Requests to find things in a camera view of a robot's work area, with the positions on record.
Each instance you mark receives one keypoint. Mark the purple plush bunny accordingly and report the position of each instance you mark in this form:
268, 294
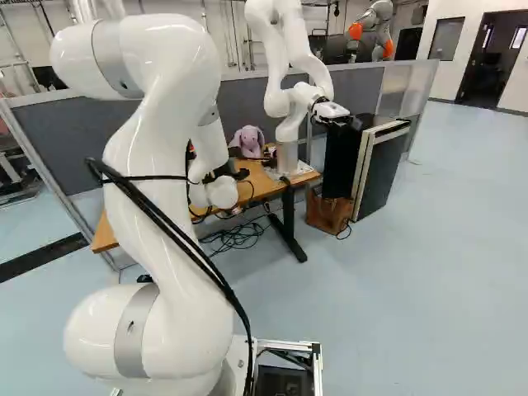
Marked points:
248, 141

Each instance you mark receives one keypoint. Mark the brown cardboard box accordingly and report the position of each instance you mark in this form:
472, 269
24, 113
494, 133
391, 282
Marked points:
328, 212

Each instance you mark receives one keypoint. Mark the wooden table with black legs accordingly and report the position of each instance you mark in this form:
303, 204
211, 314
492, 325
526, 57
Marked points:
264, 183

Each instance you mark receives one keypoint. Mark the grey office partition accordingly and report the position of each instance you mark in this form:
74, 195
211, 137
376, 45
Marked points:
62, 136

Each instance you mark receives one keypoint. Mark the small black device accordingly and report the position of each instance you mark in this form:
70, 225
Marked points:
271, 153

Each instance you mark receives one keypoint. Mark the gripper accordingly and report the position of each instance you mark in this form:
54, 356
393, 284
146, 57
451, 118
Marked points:
230, 171

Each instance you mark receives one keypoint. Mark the grey and orange robot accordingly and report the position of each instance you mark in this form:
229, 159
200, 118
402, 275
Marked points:
373, 29

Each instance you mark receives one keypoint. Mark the white robot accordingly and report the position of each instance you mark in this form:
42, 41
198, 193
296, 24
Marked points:
284, 45

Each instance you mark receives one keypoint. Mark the black panel with pale frame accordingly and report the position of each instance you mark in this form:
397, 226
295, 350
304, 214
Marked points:
381, 173

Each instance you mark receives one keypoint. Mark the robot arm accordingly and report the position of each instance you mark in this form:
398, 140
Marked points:
165, 136

